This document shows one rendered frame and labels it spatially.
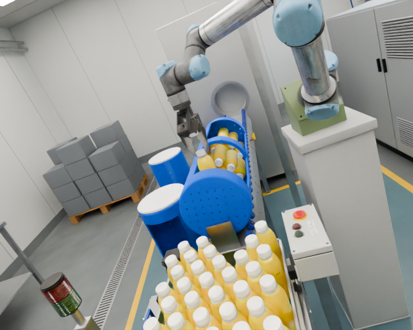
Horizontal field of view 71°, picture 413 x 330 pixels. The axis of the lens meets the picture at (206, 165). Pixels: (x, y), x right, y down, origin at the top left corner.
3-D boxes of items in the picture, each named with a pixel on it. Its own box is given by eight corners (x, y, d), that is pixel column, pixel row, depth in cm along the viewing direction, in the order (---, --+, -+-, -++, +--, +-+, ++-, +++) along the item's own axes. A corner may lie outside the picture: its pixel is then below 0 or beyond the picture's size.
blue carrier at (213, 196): (250, 154, 195) (242, 112, 184) (257, 235, 115) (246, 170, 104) (208, 160, 200) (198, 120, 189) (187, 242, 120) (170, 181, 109)
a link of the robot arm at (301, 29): (339, 88, 113) (316, -45, 70) (341, 122, 108) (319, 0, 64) (306, 95, 119) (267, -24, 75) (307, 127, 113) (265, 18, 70)
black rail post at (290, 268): (300, 283, 90) (293, 263, 88) (302, 290, 88) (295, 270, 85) (293, 284, 91) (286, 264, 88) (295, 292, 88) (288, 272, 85)
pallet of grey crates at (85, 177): (149, 179, 527) (118, 119, 487) (139, 200, 453) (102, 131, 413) (91, 201, 544) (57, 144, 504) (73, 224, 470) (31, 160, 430)
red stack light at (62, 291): (77, 282, 80) (69, 271, 78) (64, 301, 74) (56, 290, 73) (58, 287, 81) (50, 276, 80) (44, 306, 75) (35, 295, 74)
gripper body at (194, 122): (204, 126, 118) (192, 97, 113) (201, 131, 110) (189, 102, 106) (186, 131, 119) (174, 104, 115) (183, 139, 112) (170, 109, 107)
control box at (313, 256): (320, 228, 94) (312, 202, 90) (340, 274, 75) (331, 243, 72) (289, 236, 96) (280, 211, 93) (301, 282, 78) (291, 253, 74)
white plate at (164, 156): (187, 145, 232) (187, 146, 232) (166, 148, 251) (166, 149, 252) (162, 163, 214) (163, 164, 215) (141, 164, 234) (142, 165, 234)
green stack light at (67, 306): (86, 295, 81) (77, 282, 80) (74, 315, 76) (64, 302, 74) (67, 300, 83) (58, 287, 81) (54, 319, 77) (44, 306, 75)
